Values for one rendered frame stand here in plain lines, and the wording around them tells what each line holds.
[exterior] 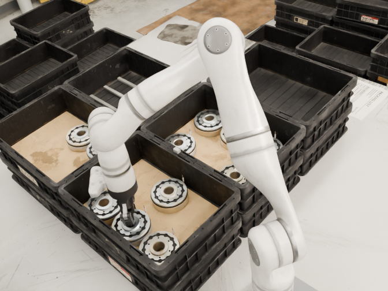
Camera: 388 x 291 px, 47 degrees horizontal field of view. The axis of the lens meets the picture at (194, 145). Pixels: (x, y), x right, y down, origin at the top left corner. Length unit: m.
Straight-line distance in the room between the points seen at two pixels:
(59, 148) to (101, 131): 0.58
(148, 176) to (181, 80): 0.47
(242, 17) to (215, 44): 2.96
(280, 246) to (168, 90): 0.38
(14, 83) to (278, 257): 1.98
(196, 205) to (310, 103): 0.57
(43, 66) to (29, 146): 1.14
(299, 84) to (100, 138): 0.89
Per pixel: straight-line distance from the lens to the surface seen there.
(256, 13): 3.88
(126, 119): 0.95
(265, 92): 1.61
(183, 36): 2.21
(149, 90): 0.93
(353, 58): 2.64
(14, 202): 1.61
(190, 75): 0.96
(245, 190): 1.15
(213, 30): 0.88
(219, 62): 0.88
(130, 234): 1.18
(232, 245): 1.29
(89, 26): 2.98
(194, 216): 1.22
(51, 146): 1.54
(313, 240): 1.34
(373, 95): 1.84
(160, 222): 1.23
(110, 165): 1.03
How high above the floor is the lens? 1.80
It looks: 43 degrees down
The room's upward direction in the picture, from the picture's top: 8 degrees counter-clockwise
